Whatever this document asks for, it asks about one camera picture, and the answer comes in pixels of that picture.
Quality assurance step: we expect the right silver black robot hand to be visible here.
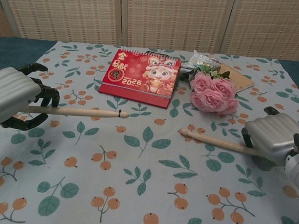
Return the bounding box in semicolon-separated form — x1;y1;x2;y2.
238;104;299;174

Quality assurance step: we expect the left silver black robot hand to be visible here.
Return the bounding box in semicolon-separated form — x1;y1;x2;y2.
0;61;63;135

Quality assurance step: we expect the wooden stick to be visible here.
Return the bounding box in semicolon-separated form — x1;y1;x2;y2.
24;102;130;122
176;128;270;158

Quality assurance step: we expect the brown kraft notebook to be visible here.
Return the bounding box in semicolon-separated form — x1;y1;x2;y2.
215;62;256;96

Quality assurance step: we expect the pink rose bouquet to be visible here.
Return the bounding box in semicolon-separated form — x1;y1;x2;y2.
176;49;243;116

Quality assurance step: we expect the floral fruit print tablecloth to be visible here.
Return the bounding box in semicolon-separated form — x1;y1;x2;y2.
0;34;299;224

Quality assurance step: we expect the red 2026 desk calendar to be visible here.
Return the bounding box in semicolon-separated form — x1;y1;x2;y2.
98;45;183;110

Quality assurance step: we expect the woven folding screen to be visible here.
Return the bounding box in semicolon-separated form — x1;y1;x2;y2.
0;0;299;68

